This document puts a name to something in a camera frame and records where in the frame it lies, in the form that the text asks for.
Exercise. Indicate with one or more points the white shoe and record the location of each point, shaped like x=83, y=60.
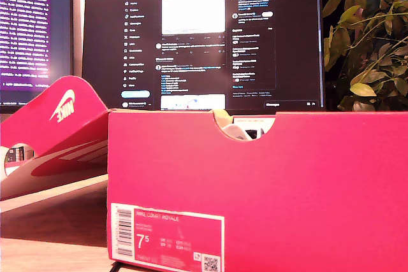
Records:
x=234, y=132

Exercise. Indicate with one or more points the large black computer monitor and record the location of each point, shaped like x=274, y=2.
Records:
x=197, y=49

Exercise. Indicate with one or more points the green leafy houseplant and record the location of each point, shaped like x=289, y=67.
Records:
x=366, y=46

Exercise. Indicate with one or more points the monitor with purple terminal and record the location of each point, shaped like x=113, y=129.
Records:
x=28, y=30

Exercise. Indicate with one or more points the red Nike shoebox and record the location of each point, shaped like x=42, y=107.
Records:
x=287, y=189

